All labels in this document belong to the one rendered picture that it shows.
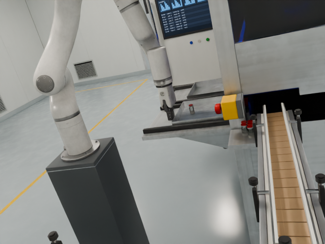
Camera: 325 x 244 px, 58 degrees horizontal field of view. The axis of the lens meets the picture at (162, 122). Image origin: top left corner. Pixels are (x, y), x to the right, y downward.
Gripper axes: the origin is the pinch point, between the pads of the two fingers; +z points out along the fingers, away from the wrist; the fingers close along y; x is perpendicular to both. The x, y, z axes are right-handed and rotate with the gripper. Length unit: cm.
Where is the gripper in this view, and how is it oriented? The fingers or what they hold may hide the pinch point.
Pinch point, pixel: (170, 115)
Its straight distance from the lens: 136.3
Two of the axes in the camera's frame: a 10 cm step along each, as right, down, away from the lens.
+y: 2.7, -4.1, 8.7
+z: 2.2, 9.1, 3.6
